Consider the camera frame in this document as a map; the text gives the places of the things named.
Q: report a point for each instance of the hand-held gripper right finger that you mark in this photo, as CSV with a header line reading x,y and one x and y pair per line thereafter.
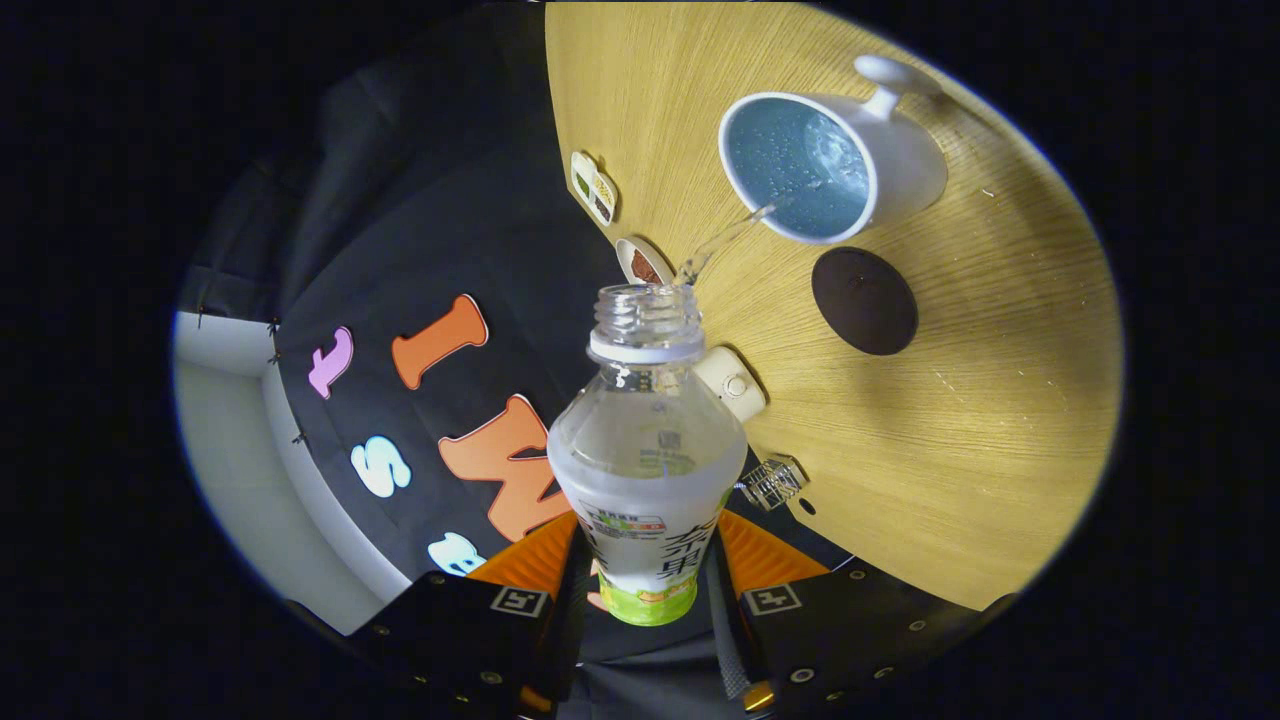
x,y
850,630

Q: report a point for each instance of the white divided condiment tray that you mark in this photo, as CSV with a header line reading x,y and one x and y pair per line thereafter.
x,y
593,187

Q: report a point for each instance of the white round plate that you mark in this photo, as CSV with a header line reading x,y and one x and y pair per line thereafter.
x,y
628,255

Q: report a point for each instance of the white cup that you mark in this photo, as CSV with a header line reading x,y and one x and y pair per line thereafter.
x,y
905,160

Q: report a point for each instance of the dark brown round coaster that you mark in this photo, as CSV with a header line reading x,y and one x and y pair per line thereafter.
x,y
865,300

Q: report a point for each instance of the white toaster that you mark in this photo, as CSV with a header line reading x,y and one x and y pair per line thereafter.
x,y
728,385

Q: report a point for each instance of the clear juice bottle green label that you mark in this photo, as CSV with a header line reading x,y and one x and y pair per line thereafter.
x,y
640,470

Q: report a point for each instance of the wooden table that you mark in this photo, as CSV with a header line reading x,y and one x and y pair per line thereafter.
x,y
950,450

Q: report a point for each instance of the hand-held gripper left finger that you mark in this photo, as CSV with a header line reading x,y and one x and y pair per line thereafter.
x,y
450,635

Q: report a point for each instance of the brown meat piece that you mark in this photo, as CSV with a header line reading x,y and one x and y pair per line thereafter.
x,y
646,268

